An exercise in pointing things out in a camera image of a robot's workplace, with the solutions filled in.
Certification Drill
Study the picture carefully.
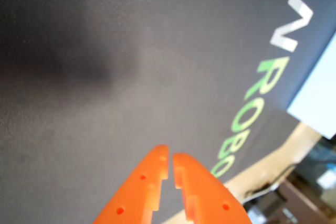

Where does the white open cardboard box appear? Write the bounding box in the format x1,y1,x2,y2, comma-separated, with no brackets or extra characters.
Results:
286,31,336,140

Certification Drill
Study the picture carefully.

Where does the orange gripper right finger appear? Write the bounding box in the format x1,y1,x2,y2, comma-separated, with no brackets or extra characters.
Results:
172,152,254,224

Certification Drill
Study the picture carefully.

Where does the black electronic device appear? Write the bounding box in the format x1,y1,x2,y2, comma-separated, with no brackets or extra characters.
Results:
243,183,280,221

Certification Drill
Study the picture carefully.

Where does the dark mat with WOWROBO print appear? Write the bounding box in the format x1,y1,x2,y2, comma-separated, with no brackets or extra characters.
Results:
0,0,336,224

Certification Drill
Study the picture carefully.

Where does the dark glass shelf cabinet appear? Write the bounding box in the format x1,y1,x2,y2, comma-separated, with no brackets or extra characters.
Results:
288,134,336,198

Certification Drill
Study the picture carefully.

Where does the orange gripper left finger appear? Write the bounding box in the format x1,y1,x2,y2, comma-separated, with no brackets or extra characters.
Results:
91,144,170,224

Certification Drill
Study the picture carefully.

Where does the brown cabinet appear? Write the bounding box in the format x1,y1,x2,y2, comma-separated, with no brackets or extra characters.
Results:
278,179,336,224

